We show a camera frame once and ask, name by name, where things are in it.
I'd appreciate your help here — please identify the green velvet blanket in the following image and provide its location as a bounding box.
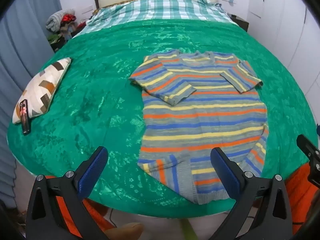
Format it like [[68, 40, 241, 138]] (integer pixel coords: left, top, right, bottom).
[[6, 19, 319, 218]]

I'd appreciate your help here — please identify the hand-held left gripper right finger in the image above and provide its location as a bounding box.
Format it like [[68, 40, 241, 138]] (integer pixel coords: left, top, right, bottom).
[[209, 147, 293, 240]]

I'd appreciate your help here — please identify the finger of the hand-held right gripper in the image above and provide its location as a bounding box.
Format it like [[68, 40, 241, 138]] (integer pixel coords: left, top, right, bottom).
[[296, 134, 320, 188]]

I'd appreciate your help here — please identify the blue-grey curtain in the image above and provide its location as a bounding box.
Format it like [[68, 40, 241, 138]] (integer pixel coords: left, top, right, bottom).
[[0, 0, 62, 207]]

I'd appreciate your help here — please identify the striped knit sweater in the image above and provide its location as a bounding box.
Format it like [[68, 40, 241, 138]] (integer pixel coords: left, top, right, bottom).
[[128, 50, 269, 205]]

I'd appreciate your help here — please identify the pile of clothes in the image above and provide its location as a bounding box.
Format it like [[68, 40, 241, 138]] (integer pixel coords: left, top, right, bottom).
[[46, 9, 87, 53]]

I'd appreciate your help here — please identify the geometric patterned pillow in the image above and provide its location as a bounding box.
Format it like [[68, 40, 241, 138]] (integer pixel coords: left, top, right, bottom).
[[12, 57, 72, 125]]

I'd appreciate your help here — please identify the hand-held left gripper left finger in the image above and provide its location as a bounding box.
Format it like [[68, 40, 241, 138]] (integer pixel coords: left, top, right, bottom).
[[25, 146, 110, 240]]

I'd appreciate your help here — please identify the black smartphone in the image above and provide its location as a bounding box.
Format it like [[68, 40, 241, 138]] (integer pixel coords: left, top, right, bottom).
[[19, 99, 31, 135]]

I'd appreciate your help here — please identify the white wardrobe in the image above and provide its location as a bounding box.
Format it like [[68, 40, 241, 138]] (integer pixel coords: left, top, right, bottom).
[[247, 0, 320, 123]]

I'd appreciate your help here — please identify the dark wooden nightstand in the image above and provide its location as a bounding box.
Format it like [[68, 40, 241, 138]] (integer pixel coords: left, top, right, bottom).
[[227, 14, 250, 32]]

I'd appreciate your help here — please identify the green plaid bed sheet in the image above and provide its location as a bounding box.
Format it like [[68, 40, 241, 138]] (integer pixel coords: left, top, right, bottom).
[[72, 0, 238, 39]]

